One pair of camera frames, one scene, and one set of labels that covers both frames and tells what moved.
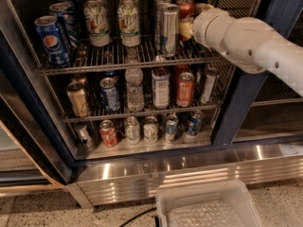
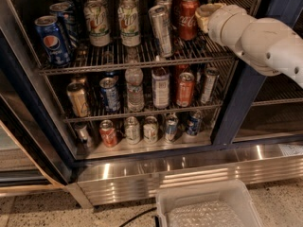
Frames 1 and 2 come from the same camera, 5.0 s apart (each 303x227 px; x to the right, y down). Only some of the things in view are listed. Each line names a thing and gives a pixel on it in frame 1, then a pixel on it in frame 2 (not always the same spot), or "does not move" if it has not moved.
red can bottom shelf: (108, 132) does not move
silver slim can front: (170, 28) to (159, 19)
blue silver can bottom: (171, 124) does not move
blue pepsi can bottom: (193, 124) does not move
